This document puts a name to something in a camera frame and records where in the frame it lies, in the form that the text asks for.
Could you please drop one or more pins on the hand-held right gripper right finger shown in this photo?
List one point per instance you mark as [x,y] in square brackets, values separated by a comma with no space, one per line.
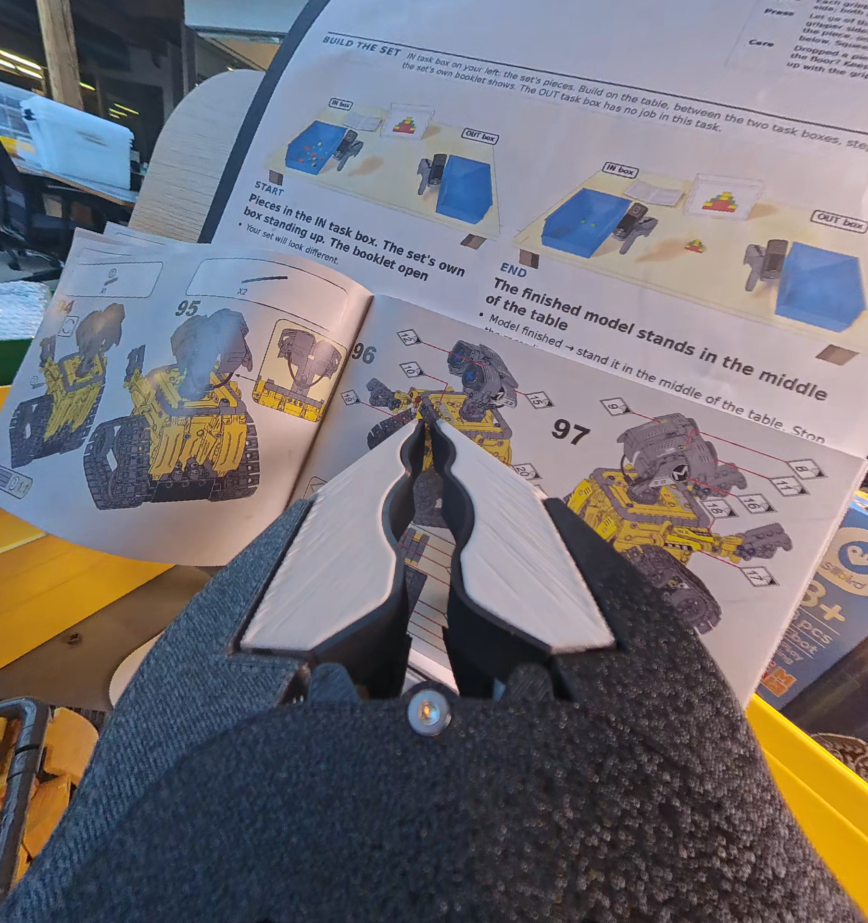
[528,563]

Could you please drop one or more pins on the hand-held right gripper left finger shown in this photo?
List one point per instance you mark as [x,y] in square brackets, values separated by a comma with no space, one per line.
[326,570]

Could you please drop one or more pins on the instruction booklet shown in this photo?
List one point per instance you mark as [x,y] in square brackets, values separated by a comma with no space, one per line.
[189,404]

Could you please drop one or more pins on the yellow grey brick robot model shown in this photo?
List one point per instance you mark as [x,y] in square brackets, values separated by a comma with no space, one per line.
[30,793]

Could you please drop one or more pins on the white task instruction sheet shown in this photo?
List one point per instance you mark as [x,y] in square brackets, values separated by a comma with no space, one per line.
[622,173]

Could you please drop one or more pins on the white book stand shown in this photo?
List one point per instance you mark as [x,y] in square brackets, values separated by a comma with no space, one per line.
[134,671]

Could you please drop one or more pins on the yellow plastic bin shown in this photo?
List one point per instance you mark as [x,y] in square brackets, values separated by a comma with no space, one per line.
[838,808]
[44,577]

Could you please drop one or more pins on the colourful toy set box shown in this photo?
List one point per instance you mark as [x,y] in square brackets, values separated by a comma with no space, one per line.
[845,606]

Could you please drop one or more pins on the clear plastic bag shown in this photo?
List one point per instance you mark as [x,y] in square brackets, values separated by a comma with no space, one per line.
[8,310]

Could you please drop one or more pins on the pale curved board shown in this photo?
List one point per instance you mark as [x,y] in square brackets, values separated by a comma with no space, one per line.
[196,159]

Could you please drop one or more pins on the dark background table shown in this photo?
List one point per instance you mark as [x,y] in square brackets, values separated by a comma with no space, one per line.
[88,180]

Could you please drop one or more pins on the white storage box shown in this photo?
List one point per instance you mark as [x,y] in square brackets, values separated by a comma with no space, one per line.
[76,142]

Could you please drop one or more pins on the black office chair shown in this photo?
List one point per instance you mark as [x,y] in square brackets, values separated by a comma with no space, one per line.
[8,188]

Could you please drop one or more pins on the wooden post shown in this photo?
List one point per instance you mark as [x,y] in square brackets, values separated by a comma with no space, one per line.
[62,51]

